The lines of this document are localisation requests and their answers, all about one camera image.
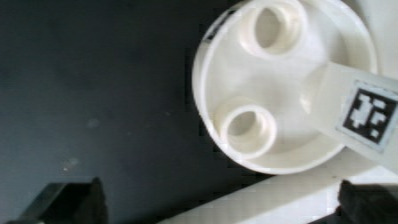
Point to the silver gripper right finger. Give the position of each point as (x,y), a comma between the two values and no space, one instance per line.
(368,204)

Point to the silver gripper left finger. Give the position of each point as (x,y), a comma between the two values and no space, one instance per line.
(69,203)

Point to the white stool leg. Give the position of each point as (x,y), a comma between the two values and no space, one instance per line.
(354,112)

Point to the white front fence bar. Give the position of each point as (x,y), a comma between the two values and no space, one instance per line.
(292,198)

